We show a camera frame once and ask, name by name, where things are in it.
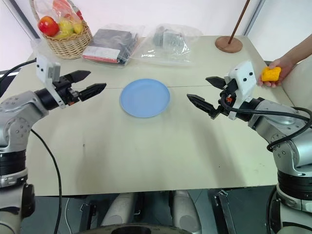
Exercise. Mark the person's bare forearm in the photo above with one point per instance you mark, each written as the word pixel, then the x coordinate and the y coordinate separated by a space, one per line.
pixel 302 46

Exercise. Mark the white rounded shell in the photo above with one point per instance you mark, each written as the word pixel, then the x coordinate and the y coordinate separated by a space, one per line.
pixel 185 209
pixel 119 207

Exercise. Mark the person's bare hand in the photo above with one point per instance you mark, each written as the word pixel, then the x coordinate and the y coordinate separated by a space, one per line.
pixel 286 65

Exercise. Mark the clear bag of yellow fruit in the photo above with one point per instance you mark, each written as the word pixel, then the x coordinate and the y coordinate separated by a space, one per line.
pixel 68 25

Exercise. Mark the yellow sponge toy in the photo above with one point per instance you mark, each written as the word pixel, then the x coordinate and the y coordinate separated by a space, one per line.
pixel 270 74

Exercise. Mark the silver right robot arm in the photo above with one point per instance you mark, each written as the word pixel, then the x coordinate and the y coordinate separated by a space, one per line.
pixel 275 122

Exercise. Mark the clear bag with grey items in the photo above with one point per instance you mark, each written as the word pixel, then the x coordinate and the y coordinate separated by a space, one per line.
pixel 168 46

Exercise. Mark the woven wicker basket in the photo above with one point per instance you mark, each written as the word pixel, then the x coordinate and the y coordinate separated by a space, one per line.
pixel 70 45

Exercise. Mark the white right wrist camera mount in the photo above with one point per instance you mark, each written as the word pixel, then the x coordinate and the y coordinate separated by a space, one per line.
pixel 245 80

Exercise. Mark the round wooden stand base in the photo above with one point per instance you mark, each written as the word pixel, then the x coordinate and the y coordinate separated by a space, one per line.
pixel 228 46

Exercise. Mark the red apple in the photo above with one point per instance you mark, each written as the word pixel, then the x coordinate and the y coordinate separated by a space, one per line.
pixel 48 26

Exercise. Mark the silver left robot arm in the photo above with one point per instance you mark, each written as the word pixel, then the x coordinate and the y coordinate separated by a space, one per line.
pixel 14 114

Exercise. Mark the black chair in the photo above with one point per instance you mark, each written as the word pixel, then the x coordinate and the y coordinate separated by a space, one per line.
pixel 8 84

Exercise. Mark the thin brown wooden rod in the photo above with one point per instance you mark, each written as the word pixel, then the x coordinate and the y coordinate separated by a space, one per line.
pixel 240 18

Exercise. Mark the grey aluminium frame post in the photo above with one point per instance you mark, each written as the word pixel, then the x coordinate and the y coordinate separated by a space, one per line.
pixel 254 17
pixel 24 19

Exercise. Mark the black metal table bracket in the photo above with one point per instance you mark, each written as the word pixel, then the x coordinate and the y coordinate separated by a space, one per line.
pixel 225 212
pixel 87 215

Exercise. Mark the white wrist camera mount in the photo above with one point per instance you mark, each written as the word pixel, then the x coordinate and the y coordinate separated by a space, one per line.
pixel 245 80
pixel 43 69

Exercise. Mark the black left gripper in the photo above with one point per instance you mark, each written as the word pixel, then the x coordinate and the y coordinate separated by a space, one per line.
pixel 65 93

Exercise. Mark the light blue round plate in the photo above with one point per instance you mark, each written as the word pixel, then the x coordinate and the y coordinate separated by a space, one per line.
pixel 145 97

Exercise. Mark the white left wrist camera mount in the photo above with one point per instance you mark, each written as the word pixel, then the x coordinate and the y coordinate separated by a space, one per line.
pixel 43 69

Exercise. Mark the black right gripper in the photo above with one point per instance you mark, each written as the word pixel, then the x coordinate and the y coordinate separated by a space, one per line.
pixel 229 100

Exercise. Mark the clear bag with black items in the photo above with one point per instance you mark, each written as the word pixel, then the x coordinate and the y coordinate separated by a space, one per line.
pixel 109 44

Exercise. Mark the beige chair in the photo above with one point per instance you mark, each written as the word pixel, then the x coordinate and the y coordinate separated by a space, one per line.
pixel 299 83

